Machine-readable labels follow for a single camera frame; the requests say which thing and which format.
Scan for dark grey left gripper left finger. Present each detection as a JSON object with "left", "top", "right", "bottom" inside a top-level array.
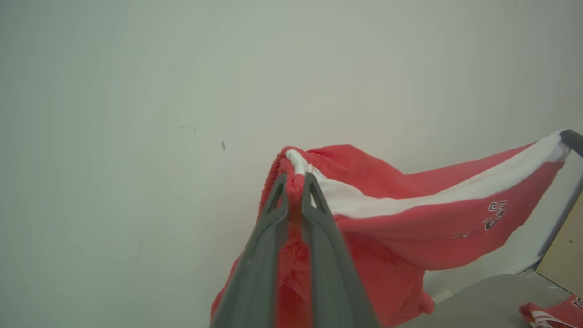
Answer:
[{"left": 210, "top": 173, "right": 289, "bottom": 328}]

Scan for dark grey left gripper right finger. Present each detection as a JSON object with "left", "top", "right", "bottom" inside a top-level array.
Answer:
[{"left": 300, "top": 172, "right": 379, "bottom": 328}]

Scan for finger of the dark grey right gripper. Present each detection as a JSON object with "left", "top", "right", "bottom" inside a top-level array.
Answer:
[{"left": 559, "top": 129, "right": 583, "bottom": 159}]

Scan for red shorts with 23 print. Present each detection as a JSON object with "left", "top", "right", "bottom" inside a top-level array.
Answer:
[{"left": 210, "top": 131, "right": 572, "bottom": 328}]

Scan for red jersey shirt white sleeves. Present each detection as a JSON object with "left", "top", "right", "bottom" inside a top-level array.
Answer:
[{"left": 519, "top": 295, "right": 583, "bottom": 328}]

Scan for beige wooden panel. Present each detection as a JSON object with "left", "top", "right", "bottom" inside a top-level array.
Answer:
[{"left": 535, "top": 178, "right": 583, "bottom": 297}]

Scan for grey fabric panel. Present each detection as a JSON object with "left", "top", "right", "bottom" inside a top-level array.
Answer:
[{"left": 396, "top": 272, "right": 583, "bottom": 328}]

